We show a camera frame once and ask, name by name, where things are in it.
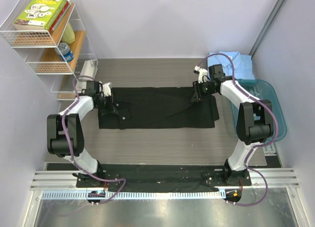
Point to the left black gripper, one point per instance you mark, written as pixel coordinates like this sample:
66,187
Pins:
112,108

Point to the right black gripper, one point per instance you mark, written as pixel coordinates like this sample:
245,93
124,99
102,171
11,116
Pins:
197,90

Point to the black long sleeve shirt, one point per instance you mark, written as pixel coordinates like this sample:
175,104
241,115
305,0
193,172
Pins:
159,108

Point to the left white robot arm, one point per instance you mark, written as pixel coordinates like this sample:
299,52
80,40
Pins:
65,137

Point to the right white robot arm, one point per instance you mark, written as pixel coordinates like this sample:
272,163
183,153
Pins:
255,121

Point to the white paper booklet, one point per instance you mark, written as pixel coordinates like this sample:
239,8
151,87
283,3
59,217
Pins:
89,70

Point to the folded light blue shirt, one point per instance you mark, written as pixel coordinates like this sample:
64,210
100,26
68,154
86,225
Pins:
242,64

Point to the teal plastic tray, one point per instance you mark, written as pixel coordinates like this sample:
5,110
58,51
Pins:
263,90

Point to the blue lidded jar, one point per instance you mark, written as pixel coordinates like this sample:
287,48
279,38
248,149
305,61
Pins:
64,51

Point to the yellow green bottle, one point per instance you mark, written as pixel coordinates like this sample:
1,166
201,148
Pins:
68,34

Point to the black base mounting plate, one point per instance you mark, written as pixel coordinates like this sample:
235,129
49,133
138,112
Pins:
172,178

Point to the red cover book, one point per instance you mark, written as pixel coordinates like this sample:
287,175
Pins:
60,16

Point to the green cover book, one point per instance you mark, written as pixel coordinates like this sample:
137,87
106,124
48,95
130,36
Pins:
39,15

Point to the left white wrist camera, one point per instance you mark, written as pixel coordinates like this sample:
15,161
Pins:
106,89

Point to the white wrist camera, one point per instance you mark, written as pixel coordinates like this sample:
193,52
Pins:
202,74
106,89

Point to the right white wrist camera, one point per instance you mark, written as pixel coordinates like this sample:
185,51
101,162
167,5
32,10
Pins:
202,74

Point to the white slotted cable duct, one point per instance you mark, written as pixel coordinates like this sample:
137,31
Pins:
98,195

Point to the white wire shelf rack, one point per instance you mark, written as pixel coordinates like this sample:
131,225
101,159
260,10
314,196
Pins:
37,50

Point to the aluminium frame rail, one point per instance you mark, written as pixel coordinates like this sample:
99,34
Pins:
64,180

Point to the grey aluminium wall post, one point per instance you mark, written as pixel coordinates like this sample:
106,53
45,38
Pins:
267,26

